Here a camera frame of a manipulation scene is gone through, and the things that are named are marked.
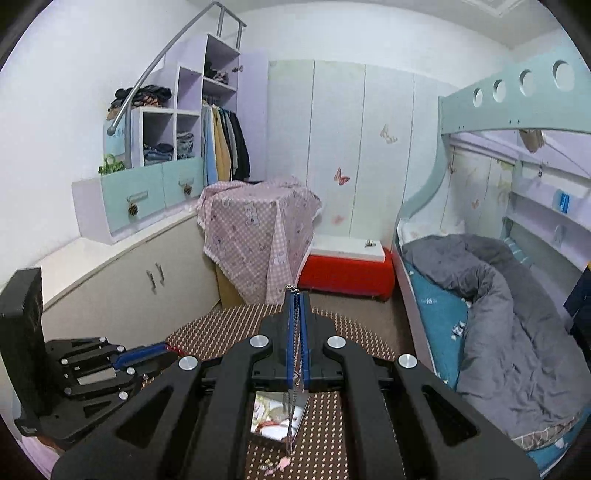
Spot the silver chain necklace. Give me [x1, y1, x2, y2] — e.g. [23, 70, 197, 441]
[281, 285, 310, 458]

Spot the silver metal tin box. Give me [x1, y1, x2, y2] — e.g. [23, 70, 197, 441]
[250, 390, 310, 444]

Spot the beige low cabinet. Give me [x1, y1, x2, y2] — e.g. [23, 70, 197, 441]
[37, 211, 219, 347]

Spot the brown polka dot tablecloth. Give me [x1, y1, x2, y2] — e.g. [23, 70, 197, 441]
[136, 302, 412, 480]

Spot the red storage ottoman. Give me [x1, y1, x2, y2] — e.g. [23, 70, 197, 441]
[297, 234, 396, 302]

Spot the pink checkered cloth cover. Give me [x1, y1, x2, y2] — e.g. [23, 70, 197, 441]
[197, 177, 322, 304]

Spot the teal bed sheet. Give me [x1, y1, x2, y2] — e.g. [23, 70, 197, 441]
[405, 262, 470, 390]

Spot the green potted plant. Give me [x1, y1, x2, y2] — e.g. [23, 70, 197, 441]
[98, 154, 126, 176]

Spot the grey duvet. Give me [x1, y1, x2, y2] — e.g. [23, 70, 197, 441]
[402, 234, 590, 451]

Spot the purple stair shelf unit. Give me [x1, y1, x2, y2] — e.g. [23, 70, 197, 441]
[72, 34, 269, 244]

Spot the hanging clothes row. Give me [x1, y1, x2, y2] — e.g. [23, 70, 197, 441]
[201, 101, 250, 185]

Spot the white wardrobe with butterflies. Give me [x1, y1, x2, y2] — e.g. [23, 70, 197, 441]
[266, 60, 456, 246]

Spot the folded dark clothes pile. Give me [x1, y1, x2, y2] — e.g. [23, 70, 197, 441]
[109, 85, 172, 112]

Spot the metal stair handrail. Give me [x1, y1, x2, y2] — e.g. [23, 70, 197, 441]
[106, 0, 247, 137]

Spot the teal bunk bed frame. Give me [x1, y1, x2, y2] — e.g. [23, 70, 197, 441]
[389, 42, 591, 476]

